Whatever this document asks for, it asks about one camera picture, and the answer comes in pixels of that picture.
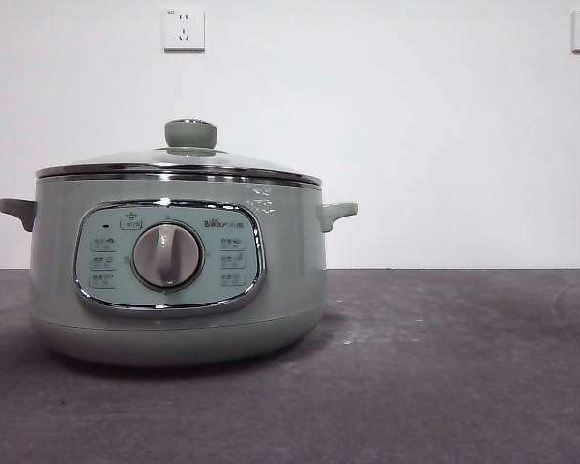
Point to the glass lid with green knob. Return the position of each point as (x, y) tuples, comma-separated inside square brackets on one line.
[(191, 133)]

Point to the sage green electric cooking pot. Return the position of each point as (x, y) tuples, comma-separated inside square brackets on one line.
[(295, 251)]

